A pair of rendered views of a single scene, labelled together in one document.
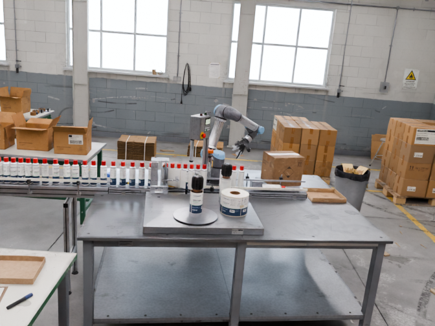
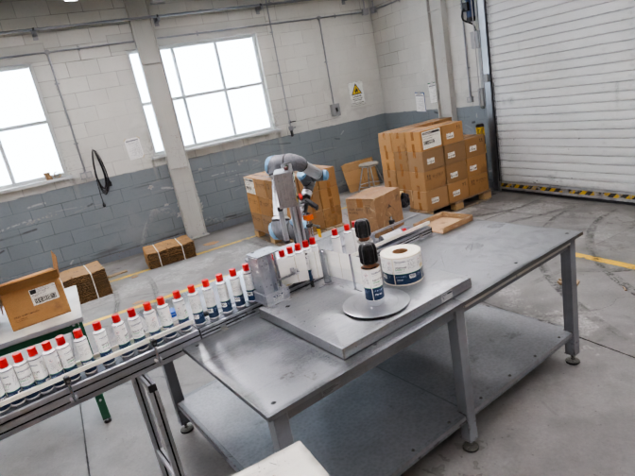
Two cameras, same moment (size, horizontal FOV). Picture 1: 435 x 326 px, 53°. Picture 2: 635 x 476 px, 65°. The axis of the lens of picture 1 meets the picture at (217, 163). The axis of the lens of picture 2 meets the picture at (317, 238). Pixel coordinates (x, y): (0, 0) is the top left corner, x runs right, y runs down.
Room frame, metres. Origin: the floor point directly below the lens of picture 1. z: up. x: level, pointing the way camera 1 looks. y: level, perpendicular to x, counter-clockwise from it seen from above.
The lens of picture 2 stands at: (0.96, 1.19, 1.86)
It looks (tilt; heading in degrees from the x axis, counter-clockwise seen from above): 16 degrees down; 335
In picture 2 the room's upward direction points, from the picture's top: 11 degrees counter-clockwise
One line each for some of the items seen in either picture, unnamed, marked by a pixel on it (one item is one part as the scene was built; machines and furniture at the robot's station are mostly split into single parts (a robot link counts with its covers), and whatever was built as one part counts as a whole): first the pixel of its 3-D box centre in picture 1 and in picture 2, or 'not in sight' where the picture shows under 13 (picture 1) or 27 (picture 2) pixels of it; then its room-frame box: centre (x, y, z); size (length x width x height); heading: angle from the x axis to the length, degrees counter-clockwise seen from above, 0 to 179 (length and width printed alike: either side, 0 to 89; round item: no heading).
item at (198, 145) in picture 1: (205, 149); (168, 251); (7.92, 0.24, 0.11); 0.65 x 0.54 x 0.22; 88
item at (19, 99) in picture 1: (14, 99); not in sight; (6.60, 3.20, 0.97); 0.43 x 0.42 x 0.37; 177
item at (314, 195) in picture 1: (323, 195); (442, 222); (3.55, -0.94, 0.85); 0.30 x 0.26 x 0.04; 99
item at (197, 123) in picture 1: (200, 127); (285, 187); (3.47, 0.16, 1.38); 0.17 x 0.10 x 0.19; 154
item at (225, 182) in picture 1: (225, 182); (365, 246); (3.14, -0.07, 1.03); 0.09 x 0.09 x 0.30
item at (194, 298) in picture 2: (113, 173); (196, 304); (3.28, 0.82, 0.98); 0.05 x 0.05 x 0.20
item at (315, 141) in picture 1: (300, 148); (292, 204); (7.09, -1.37, 0.45); 1.20 x 0.84 x 0.89; 2
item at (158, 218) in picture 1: (200, 211); (363, 297); (2.94, 0.10, 0.86); 0.80 x 0.67 x 0.05; 99
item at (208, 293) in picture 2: (122, 173); (210, 298); (3.29, 0.75, 0.98); 0.05 x 0.05 x 0.20
